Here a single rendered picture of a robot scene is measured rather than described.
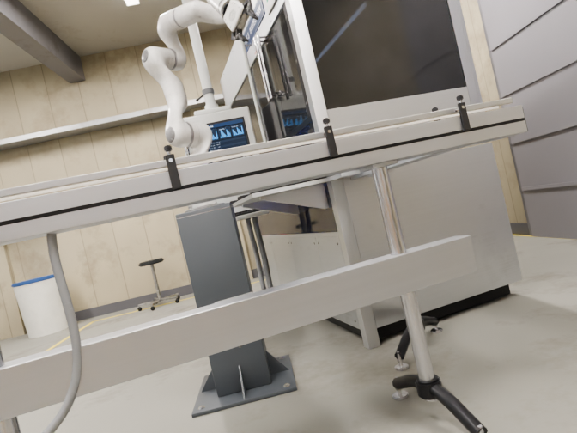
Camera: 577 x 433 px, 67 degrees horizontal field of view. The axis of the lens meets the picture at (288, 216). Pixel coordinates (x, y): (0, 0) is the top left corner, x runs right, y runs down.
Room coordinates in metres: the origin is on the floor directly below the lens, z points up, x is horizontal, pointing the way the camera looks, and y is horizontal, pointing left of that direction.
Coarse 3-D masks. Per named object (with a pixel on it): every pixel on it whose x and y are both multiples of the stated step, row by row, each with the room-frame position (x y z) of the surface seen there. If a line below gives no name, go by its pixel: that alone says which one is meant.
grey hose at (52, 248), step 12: (48, 240) 1.08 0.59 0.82; (60, 264) 1.09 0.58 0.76; (60, 276) 1.08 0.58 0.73; (60, 288) 1.08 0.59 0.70; (72, 312) 1.08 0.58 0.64; (72, 324) 1.08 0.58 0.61; (72, 336) 1.08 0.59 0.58; (72, 348) 1.08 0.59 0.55; (72, 360) 1.08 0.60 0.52; (72, 372) 1.07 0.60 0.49; (72, 384) 1.07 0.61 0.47; (72, 396) 1.07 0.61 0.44; (60, 408) 1.06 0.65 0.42; (60, 420) 1.05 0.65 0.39; (48, 432) 1.04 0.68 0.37
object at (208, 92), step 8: (184, 0) 3.11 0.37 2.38; (192, 32) 3.10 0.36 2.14; (192, 40) 3.11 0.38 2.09; (200, 40) 3.12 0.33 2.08; (200, 48) 3.11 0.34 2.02; (200, 56) 3.11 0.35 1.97; (200, 64) 3.10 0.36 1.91; (200, 72) 3.11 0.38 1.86; (208, 72) 3.13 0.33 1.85; (200, 80) 3.13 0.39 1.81; (208, 80) 3.11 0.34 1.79; (208, 88) 3.10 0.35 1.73; (200, 96) 3.18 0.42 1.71; (208, 96) 3.10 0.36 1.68; (208, 104) 3.10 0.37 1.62; (216, 104) 3.12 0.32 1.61
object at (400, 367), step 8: (424, 320) 2.06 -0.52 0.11; (432, 320) 2.13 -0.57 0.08; (424, 328) 2.00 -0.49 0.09; (440, 328) 2.19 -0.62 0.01; (408, 336) 1.92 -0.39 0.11; (400, 344) 1.89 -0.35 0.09; (408, 344) 1.89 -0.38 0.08; (400, 352) 1.85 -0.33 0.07; (400, 360) 1.85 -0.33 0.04; (400, 368) 1.83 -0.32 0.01; (408, 368) 1.84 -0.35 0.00
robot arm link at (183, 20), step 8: (176, 8) 1.96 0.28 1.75; (184, 8) 1.92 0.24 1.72; (192, 8) 1.89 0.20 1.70; (200, 8) 1.90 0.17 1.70; (208, 8) 1.92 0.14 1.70; (176, 16) 1.95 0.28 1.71; (184, 16) 1.93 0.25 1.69; (192, 16) 1.91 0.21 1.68; (200, 16) 1.91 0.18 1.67; (208, 16) 1.92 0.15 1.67; (216, 16) 1.93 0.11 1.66; (184, 24) 1.97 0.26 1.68; (192, 24) 1.98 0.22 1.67
